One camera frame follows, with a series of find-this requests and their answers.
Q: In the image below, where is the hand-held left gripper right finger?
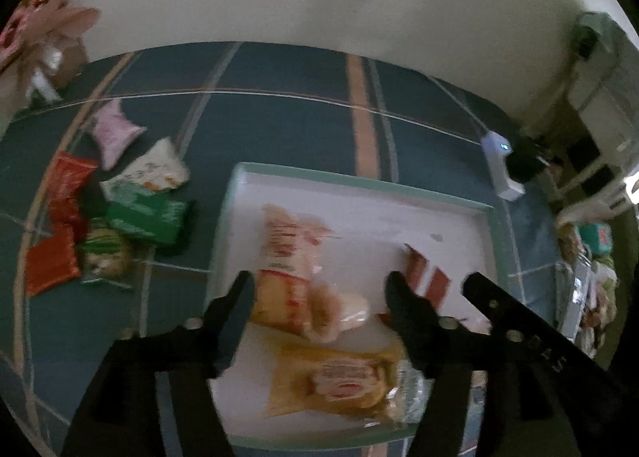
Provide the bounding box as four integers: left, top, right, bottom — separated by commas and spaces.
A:
383, 270, 630, 457

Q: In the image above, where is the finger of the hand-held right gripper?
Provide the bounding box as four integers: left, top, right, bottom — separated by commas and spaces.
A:
462, 271, 543, 359

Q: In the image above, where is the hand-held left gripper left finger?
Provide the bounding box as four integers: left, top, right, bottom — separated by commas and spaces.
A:
60, 270, 253, 457

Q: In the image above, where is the red white striped packet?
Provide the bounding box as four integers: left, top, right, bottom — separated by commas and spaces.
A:
377, 243, 452, 325

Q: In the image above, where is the pink jelly cup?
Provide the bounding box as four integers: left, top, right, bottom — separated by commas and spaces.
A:
307, 282, 371, 344

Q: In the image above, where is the white orange bread packet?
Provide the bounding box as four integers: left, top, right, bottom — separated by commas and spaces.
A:
250, 204, 340, 333

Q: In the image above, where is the yellow cake packet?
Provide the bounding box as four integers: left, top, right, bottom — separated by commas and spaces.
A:
264, 332, 405, 425

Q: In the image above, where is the white tray with green rim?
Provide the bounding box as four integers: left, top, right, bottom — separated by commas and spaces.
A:
204, 162, 500, 450

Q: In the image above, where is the green silver snack packet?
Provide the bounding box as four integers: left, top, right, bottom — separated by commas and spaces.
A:
105, 192, 195, 245

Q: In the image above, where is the white orange print snack packet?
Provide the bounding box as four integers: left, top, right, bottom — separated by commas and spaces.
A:
100, 138, 191, 198

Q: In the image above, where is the red patterned long packet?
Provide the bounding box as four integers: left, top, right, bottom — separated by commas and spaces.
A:
25, 225, 81, 297

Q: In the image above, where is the pink snack packet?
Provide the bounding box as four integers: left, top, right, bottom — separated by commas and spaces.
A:
91, 99, 147, 171

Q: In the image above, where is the pile of assorted packets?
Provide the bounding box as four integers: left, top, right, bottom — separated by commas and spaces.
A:
554, 218, 620, 358

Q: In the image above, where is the white device with blue light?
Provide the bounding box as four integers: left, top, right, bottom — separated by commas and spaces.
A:
480, 130, 526, 202

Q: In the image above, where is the green biscuit packet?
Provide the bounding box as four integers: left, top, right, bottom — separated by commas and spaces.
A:
79, 228, 133, 288

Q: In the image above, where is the black box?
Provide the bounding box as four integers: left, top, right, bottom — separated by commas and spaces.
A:
504, 138, 550, 183

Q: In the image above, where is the red snack packet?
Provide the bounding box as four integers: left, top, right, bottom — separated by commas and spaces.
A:
47, 152, 98, 243

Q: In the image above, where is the green cloth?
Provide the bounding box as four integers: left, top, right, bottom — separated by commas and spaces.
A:
572, 12, 625, 59

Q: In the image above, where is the pink paper flower bouquet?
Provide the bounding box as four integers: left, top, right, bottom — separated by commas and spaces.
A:
0, 0, 101, 109

